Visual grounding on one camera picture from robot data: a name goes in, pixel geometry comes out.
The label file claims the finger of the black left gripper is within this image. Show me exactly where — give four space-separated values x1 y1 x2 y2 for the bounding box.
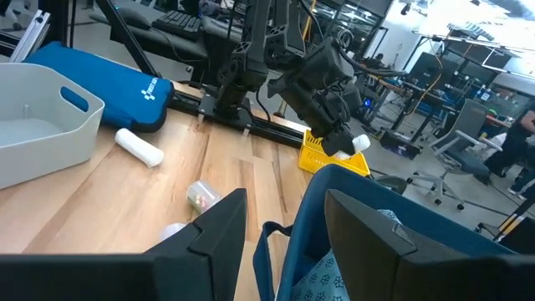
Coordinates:
320 124 357 157

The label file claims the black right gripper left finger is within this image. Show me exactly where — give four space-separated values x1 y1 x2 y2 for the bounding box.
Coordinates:
0 187 249 301

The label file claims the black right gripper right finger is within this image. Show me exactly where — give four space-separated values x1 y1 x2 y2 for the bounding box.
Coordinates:
324 188 535 301

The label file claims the white gauze roll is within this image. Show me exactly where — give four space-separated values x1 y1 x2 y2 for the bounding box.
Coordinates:
334 133 372 162
114 127 166 169

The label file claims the small clear plastic cup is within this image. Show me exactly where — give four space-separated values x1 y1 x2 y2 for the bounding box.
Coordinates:
158 222 187 242

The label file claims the blue fabric basket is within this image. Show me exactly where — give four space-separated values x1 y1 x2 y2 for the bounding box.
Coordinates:
252 163 515 301

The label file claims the patterned light blue gown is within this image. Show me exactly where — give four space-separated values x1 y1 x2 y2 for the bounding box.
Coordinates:
290 208 402 301

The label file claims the clear cup with coloured pills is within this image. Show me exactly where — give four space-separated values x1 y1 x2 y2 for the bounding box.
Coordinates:
186 180 222 215

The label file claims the yellow plastic basket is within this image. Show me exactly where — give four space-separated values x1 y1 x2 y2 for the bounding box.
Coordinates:
298 129 372 178

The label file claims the grey plastic bin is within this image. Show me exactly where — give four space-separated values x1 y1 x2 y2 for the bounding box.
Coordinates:
0 62 105 190

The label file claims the grey office chair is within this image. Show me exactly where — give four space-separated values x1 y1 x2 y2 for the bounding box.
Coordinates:
407 99 505 212

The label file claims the black desk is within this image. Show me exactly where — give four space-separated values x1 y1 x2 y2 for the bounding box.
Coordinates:
89 6 247 62

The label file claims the black keyboard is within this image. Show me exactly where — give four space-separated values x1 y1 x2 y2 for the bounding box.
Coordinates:
151 10 205 43

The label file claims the blue first aid pouch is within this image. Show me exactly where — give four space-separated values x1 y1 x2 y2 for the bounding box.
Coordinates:
23 40 176 134

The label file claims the silver aluminium extrusion bar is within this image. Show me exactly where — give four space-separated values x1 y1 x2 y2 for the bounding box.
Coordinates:
10 10 51 64

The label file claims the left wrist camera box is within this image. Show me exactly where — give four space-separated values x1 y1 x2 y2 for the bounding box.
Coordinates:
298 38 356 91

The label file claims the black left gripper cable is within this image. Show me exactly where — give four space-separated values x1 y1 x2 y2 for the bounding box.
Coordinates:
336 28 407 79

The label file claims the yellow black striped post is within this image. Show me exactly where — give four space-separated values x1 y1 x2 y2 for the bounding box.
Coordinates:
496 199 535 240

